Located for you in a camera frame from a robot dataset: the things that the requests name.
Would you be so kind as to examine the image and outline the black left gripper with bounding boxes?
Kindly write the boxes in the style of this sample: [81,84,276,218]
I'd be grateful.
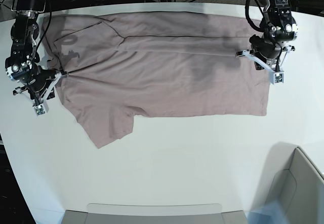
[249,35,282,69]

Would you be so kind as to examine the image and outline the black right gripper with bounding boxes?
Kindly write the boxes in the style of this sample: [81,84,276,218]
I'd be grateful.
[22,65,57,100]

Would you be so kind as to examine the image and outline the mauve pink T-shirt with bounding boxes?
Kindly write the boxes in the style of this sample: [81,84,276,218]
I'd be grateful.
[42,12,269,148]

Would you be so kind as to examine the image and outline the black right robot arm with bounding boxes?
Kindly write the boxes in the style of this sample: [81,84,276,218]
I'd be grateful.
[5,0,57,105]

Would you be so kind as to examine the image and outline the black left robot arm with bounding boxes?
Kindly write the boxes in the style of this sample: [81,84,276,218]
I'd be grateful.
[245,0,298,72]

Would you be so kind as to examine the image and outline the grey bin at right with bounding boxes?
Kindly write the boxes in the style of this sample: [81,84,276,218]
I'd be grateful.
[263,147,323,223]

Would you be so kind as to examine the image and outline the grey tray at bottom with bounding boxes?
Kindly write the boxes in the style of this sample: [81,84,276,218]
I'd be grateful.
[62,203,248,223]

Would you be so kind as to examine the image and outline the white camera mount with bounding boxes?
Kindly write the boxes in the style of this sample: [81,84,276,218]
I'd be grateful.
[13,69,68,116]
[235,45,295,85]

